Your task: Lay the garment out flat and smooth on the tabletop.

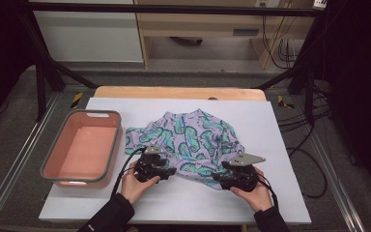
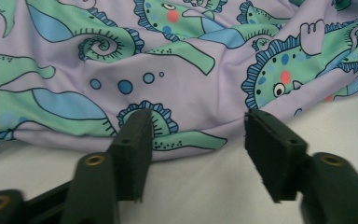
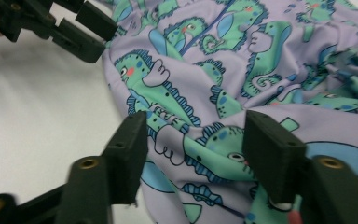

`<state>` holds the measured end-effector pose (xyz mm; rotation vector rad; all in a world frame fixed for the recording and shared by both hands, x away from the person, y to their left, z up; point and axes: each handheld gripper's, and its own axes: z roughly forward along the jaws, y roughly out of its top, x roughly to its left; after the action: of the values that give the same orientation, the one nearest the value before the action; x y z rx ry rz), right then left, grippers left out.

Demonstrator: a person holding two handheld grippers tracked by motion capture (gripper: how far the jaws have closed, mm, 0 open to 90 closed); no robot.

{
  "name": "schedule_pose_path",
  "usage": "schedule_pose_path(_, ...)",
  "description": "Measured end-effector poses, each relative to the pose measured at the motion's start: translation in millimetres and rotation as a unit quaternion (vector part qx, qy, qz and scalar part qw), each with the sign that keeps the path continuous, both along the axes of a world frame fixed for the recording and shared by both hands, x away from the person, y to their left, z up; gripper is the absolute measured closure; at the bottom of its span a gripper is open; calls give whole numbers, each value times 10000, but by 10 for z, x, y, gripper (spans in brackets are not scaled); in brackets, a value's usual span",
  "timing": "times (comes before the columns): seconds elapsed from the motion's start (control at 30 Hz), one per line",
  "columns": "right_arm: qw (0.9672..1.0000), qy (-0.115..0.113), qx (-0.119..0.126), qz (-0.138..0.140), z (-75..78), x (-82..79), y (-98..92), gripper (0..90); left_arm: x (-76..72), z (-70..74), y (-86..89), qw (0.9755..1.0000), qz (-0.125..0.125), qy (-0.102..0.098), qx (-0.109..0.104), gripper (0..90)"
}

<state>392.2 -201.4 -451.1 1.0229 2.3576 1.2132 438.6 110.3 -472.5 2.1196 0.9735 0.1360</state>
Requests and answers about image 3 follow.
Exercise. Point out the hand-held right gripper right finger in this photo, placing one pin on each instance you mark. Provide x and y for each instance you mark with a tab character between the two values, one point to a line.
273	155

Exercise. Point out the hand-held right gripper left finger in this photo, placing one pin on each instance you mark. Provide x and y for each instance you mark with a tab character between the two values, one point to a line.
124	161

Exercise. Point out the seahorse print baby swimsuit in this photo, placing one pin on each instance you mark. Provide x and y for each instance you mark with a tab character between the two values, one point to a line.
230	62

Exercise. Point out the white board sheet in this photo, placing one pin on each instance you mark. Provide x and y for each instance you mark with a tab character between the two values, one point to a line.
28	109

